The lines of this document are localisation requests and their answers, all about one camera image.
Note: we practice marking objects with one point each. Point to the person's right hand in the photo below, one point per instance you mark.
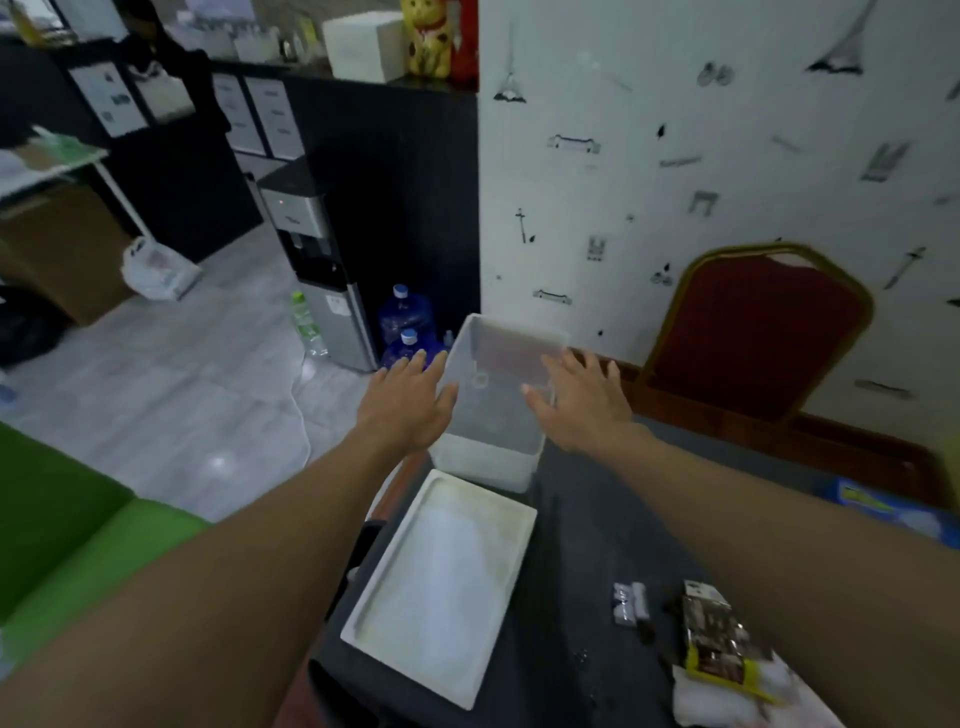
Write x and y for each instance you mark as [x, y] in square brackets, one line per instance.
[589, 409]

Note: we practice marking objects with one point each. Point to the person's left hand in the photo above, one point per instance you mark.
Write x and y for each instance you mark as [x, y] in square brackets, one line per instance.
[405, 412]

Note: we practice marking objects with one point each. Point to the clear plastic storage bin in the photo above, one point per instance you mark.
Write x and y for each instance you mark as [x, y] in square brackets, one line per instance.
[495, 420]

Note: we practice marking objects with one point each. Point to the yellow brown snack wrapper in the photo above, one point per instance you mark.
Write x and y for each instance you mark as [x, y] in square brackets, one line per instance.
[712, 622]

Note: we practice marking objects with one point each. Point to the wide blue wafer snack packet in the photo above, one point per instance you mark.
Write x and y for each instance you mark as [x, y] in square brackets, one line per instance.
[870, 499]

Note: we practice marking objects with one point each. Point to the pink stained tissues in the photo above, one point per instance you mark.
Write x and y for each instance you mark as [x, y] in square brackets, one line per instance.
[712, 705]

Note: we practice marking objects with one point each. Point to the person's right forearm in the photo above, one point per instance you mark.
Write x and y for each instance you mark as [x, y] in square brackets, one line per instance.
[787, 540]

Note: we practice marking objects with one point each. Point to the person's left forearm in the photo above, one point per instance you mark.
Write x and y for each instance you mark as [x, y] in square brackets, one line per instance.
[187, 615]

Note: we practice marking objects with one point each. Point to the white bin lid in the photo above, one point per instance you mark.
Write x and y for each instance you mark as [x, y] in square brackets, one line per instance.
[442, 592]

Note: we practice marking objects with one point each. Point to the blue water jug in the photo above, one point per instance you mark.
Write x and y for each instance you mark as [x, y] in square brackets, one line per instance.
[405, 315]
[409, 352]

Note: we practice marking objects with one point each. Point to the silver black water dispenser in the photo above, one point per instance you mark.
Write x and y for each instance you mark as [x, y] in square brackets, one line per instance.
[337, 322]

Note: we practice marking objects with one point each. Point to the green capped clear bottle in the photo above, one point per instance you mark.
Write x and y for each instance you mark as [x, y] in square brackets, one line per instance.
[307, 322]

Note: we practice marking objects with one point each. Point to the white plastic bag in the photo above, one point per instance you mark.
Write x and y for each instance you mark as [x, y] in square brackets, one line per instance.
[161, 270]

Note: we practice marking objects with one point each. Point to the white paper sheet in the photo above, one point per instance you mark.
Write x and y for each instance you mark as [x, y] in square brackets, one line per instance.
[163, 96]
[274, 118]
[109, 97]
[238, 114]

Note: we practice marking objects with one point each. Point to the green chair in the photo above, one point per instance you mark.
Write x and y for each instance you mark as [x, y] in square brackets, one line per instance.
[60, 525]

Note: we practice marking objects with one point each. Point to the white cube carton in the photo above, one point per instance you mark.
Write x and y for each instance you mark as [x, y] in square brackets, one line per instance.
[364, 45]

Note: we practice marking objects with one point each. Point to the brown cardboard carton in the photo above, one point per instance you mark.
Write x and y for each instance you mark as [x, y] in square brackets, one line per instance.
[67, 255]

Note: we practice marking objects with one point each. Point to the yellow cat figurine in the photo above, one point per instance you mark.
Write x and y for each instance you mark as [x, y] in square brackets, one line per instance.
[427, 37]

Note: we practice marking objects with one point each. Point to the red carton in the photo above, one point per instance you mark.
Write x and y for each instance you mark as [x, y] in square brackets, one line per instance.
[465, 37]

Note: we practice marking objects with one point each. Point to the black bag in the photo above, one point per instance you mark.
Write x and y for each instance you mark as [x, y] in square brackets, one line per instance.
[30, 326]

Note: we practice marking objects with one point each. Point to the white shelf stand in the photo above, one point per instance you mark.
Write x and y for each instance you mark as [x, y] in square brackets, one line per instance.
[45, 161]

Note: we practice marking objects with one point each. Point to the red chair gold frame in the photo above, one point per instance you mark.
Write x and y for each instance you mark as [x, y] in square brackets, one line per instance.
[750, 337]

